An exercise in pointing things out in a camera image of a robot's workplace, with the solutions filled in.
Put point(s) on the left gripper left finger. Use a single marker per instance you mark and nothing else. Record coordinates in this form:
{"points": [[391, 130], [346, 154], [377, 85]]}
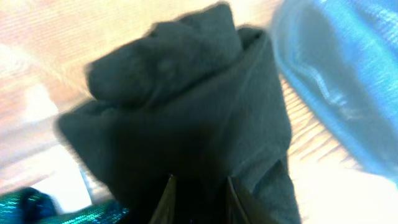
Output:
{"points": [[165, 209]]}

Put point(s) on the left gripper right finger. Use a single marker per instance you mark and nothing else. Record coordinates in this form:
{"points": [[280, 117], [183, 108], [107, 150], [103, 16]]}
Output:
{"points": [[242, 207]]}

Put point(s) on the black cloth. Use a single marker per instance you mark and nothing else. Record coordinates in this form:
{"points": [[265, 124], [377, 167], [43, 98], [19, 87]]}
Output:
{"points": [[196, 98]]}

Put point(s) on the blue green sequin cloth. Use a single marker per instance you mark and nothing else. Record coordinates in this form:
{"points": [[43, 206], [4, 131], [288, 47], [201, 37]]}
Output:
{"points": [[30, 206]]}

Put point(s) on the folded blue denim jeans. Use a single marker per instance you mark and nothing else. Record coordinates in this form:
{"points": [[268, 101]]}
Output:
{"points": [[340, 56]]}

